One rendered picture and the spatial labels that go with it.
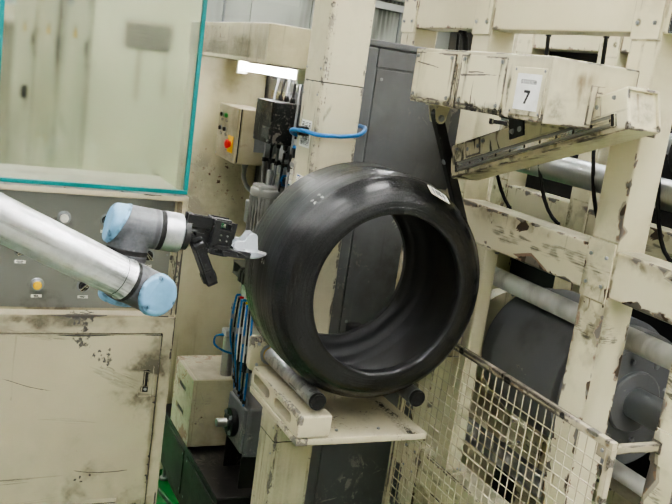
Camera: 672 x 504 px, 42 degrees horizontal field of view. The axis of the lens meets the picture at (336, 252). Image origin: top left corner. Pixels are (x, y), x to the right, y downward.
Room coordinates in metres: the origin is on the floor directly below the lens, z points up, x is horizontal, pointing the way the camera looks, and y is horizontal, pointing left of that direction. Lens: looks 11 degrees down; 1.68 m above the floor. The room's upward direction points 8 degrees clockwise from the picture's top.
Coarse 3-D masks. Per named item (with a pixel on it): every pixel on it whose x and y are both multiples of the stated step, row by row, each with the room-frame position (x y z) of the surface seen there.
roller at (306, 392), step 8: (264, 352) 2.31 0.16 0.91; (272, 352) 2.28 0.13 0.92; (272, 360) 2.25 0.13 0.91; (280, 360) 2.22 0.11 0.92; (280, 368) 2.19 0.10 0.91; (288, 368) 2.17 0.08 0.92; (288, 376) 2.14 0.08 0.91; (296, 376) 2.12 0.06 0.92; (288, 384) 2.14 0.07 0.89; (296, 384) 2.09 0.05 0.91; (304, 384) 2.07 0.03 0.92; (296, 392) 2.09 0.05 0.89; (304, 392) 2.04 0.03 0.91; (312, 392) 2.02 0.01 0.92; (320, 392) 2.02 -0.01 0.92; (304, 400) 2.03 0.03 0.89; (312, 400) 2.00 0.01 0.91; (320, 400) 2.01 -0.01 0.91; (312, 408) 2.01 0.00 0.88; (320, 408) 2.01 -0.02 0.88
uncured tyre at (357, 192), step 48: (288, 192) 2.15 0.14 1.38; (336, 192) 2.02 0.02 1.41; (384, 192) 2.04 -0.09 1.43; (288, 240) 1.99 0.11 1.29; (336, 240) 1.98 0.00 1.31; (432, 240) 2.38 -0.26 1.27; (288, 288) 1.96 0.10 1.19; (432, 288) 2.38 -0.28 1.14; (288, 336) 1.97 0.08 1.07; (336, 336) 2.31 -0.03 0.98; (384, 336) 2.36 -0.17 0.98; (432, 336) 2.27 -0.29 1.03; (336, 384) 2.02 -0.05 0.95; (384, 384) 2.07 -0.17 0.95
